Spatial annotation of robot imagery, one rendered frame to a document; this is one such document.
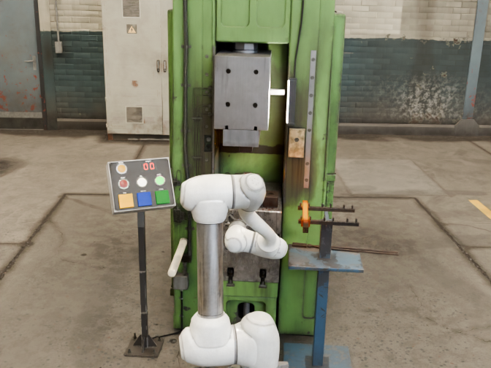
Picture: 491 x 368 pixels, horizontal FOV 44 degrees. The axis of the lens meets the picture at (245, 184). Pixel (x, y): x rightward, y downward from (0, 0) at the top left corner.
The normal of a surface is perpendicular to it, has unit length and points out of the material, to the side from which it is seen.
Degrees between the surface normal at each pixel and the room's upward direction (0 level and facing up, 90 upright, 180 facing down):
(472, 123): 90
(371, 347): 0
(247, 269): 90
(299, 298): 90
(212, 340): 79
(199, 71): 90
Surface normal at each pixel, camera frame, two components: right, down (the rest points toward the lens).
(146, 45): 0.00, 0.30
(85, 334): 0.02, -0.95
